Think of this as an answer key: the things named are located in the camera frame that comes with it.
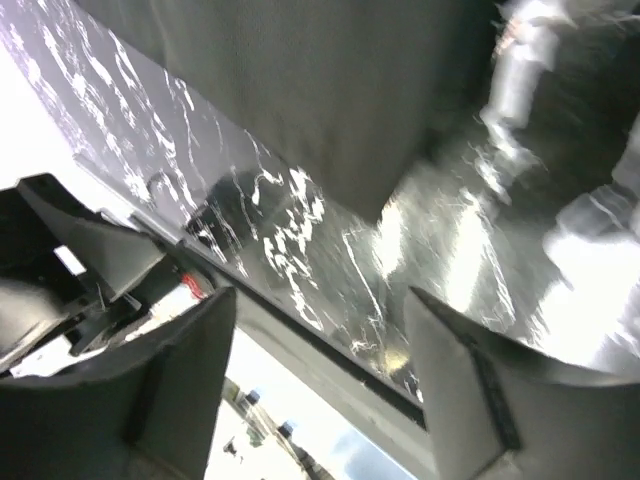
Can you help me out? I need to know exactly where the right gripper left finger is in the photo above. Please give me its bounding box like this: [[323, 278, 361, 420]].
[[1, 288, 236, 479]]

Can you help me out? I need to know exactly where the black marbled table mat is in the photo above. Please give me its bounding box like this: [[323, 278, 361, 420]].
[[1, 1, 639, 396]]

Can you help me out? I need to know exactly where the black t shirt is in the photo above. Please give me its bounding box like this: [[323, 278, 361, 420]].
[[74, 0, 506, 224]]

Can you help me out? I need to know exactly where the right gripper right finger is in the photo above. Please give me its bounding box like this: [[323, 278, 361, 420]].
[[404, 287, 639, 479]]

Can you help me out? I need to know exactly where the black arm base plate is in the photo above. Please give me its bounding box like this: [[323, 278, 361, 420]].
[[100, 209, 438, 479]]

